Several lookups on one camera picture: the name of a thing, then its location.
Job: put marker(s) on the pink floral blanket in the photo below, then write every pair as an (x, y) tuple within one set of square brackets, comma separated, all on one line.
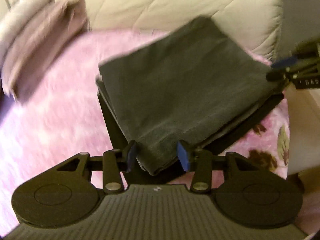
[(62, 120)]

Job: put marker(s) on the white quilted duvet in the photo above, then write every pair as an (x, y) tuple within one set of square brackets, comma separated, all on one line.
[(175, 0)]

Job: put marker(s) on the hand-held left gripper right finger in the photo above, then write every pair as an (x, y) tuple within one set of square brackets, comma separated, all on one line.
[(183, 157)]

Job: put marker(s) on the white furniture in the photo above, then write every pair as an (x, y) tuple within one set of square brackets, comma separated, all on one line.
[(305, 130)]

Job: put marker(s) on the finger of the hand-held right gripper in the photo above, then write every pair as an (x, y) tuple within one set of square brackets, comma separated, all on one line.
[(285, 62), (275, 75)]

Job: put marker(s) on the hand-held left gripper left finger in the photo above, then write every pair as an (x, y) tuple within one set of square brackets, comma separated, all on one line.
[(130, 155)]

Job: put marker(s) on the dark grey jeans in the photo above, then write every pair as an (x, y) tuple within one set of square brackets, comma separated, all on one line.
[(180, 80)]

